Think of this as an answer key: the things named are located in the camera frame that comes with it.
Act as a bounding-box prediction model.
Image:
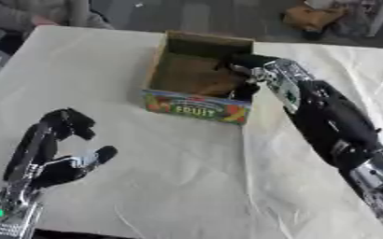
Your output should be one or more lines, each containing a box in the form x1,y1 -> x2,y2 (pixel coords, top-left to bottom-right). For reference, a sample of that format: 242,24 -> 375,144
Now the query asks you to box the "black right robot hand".
212,53 -> 282,101

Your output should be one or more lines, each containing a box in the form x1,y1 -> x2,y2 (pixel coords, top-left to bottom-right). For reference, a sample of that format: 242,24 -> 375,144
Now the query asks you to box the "brown bag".
281,4 -> 350,34

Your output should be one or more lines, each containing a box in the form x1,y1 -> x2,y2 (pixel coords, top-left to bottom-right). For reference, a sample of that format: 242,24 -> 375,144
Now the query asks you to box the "person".
0,0 -> 117,56

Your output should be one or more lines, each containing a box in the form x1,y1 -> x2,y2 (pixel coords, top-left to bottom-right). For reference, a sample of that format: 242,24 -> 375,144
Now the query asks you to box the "printed cardboard box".
140,30 -> 257,126

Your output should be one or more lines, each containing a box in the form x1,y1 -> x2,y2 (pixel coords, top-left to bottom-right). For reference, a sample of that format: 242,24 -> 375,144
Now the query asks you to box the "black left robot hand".
2,107 -> 120,190

